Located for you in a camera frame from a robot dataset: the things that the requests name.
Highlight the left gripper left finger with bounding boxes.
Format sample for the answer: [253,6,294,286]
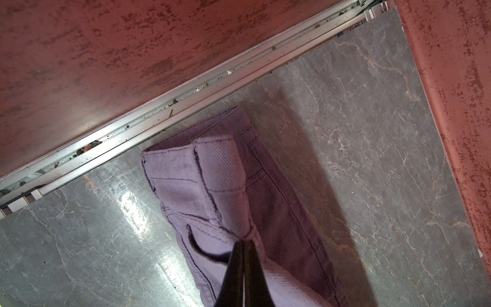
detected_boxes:
[214,241,244,307]

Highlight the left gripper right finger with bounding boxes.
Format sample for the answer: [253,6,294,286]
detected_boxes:
[244,240,274,307]

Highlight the purple trousers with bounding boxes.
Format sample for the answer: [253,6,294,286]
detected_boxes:
[141,106,349,306]

